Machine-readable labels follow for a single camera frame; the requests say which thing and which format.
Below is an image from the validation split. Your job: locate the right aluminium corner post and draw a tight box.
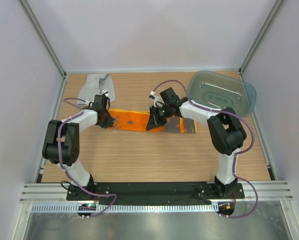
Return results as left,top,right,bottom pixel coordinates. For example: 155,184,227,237
238,0,286,76

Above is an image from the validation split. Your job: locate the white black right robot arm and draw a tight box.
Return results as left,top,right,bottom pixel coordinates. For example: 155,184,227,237
145,87,247,198

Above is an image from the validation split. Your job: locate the left aluminium corner post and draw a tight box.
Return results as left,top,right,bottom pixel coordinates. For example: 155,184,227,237
18,0,67,79

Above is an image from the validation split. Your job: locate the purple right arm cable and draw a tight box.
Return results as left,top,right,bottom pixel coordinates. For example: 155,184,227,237
149,79,259,219

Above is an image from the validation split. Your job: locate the white slotted cable duct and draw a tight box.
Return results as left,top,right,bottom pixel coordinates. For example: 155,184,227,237
31,202,219,214

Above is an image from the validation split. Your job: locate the light grey panda towel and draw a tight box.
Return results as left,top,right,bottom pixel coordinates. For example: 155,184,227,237
77,73,116,106

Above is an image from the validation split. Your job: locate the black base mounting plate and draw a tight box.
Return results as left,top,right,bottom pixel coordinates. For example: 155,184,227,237
65,181,246,207

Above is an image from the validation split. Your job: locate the aluminium corner post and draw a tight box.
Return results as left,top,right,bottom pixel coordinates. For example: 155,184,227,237
18,0,67,79
238,0,286,76

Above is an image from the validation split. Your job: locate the teal transparent plastic tub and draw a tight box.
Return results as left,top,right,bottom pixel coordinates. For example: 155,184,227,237
187,70,257,117

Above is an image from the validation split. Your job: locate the aluminium frame rail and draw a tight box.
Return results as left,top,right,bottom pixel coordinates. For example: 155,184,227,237
19,180,293,203

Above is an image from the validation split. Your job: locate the orange yellow grey giraffe towel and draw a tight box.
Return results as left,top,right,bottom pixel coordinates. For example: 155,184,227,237
109,108,197,134

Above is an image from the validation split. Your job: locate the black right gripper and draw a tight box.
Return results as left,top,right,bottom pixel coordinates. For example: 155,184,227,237
146,104,172,131

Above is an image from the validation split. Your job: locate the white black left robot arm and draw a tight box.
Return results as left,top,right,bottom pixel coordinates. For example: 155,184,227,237
42,93,114,200

